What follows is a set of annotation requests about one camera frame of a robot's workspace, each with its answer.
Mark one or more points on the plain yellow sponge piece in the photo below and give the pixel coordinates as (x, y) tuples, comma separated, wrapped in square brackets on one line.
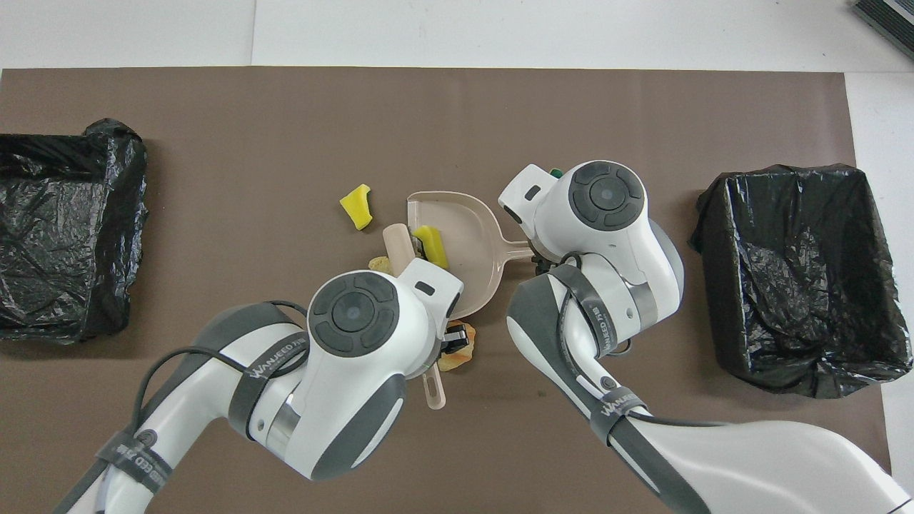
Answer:
[(355, 207)]

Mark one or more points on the toasted bread slice piece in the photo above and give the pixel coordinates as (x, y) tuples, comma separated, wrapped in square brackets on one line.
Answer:
[(378, 264)]

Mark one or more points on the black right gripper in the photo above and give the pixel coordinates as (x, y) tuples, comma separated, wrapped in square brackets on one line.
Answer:
[(548, 263)]

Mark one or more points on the black bag lined bin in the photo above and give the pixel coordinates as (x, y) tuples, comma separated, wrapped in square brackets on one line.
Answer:
[(57, 214), (800, 285)]

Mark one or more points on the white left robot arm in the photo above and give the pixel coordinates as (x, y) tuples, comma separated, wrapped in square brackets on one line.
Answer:
[(350, 400)]

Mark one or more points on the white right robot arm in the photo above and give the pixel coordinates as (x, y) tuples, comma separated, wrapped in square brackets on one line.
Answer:
[(607, 235)]

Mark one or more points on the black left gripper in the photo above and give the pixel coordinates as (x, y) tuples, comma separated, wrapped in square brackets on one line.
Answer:
[(444, 341)]

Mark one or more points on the beige plastic dustpan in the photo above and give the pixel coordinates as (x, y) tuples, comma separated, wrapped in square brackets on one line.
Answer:
[(471, 228)]

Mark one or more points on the toy croissant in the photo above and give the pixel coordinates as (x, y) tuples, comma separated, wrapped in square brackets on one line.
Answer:
[(457, 363)]

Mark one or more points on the dark grey ribbed device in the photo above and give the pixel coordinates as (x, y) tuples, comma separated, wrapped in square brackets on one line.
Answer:
[(892, 14)]

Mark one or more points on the beige hand brush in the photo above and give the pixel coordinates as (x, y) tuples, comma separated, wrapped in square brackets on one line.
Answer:
[(400, 246)]

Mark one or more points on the yellow sponge piece green edge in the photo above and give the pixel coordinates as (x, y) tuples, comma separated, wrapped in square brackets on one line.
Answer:
[(434, 246)]

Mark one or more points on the brown paper table mat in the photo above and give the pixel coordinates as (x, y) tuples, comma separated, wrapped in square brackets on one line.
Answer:
[(285, 128)]

